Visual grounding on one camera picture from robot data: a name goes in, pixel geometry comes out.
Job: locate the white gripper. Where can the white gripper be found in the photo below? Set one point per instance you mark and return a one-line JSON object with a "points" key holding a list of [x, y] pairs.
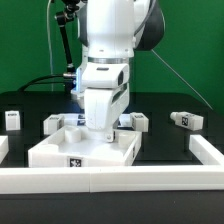
{"points": [[103, 107]]}

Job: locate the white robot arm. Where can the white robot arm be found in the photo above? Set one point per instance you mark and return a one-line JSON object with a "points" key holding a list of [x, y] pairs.
{"points": [[110, 32]]}

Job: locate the white fiducial marker base sheet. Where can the white fiducial marker base sheet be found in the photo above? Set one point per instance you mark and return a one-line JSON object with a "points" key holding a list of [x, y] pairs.
{"points": [[79, 119]]}

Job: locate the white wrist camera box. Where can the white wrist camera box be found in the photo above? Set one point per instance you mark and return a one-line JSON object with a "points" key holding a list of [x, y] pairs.
{"points": [[102, 76]]}

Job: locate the white right fence rail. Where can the white right fence rail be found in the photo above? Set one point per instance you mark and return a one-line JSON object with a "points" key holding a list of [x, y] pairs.
{"points": [[204, 151]]}

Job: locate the white fence rail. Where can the white fence rail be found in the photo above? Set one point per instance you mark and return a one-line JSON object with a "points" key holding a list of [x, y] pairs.
{"points": [[110, 179], [204, 151], [4, 148]]}

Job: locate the white left fence rail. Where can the white left fence rail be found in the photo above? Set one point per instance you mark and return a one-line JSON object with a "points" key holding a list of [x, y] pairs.
{"points": [[4, 148]]}

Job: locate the white front fence rail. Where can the white front fence rail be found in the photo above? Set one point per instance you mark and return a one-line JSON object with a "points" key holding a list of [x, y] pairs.
{"points": [[110, 179]]}

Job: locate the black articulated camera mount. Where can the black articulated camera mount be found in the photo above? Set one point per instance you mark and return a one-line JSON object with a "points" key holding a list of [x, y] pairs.
{"points": [[62, 18]]}

